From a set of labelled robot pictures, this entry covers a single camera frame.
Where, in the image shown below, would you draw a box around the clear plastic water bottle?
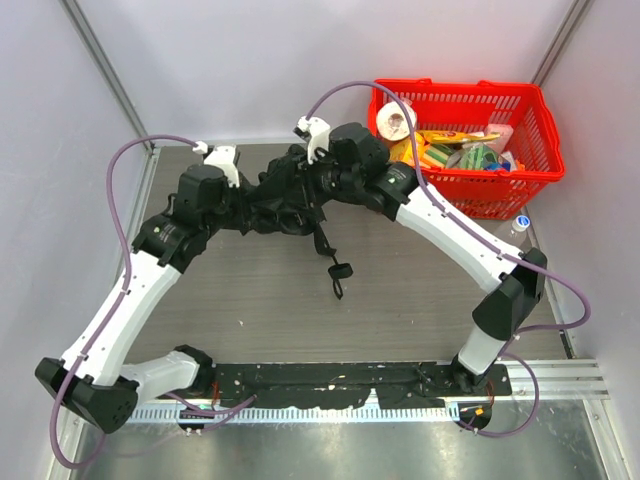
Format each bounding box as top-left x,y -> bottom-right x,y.
511,215 -> 531,238

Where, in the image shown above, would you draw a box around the red plastic shopping basket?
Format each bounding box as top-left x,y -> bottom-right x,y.
380,78 -> 565,219

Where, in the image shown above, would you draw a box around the yellow snack package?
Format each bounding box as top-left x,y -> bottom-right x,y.
418,130 -> 500,145

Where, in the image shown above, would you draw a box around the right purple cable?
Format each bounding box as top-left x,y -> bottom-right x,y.
304,82 -> 594,439

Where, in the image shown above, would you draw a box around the aluminium frame rail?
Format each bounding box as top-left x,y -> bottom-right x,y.
49,357 -> 611,480

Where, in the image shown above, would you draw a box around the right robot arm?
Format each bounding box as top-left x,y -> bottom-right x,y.
298,117 -> 547,393

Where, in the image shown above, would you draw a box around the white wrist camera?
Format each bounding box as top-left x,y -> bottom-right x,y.
294,117 -> 331,165
192,141 -> 241,188

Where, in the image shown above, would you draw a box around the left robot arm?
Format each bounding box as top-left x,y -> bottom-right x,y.
35,164 -> 240,434

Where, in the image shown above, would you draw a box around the black folding umbrella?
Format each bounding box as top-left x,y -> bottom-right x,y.
238,145 -> 353,299

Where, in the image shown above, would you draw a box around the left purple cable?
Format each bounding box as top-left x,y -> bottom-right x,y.
49,134 -> 211,470

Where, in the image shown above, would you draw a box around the green striped package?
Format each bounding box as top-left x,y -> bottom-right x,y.
458,143 -> 500,171

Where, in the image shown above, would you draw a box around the purple cable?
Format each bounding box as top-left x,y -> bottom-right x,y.
304,82 -> 594,439
49,134 -> 211,470

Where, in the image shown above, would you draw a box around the yellow green sponge pack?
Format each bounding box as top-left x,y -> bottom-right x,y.
390,135 -> 454,168

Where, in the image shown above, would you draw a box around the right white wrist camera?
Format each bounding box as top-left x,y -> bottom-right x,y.
294,117 -> 331,165

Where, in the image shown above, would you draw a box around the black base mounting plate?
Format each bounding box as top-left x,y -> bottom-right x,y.
213,362 -> 512,410

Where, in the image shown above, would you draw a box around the white box in basket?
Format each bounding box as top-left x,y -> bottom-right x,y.
484,124 -> 514,153

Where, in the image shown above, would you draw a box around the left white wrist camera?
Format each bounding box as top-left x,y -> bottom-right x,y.
192,141 -> 241,188

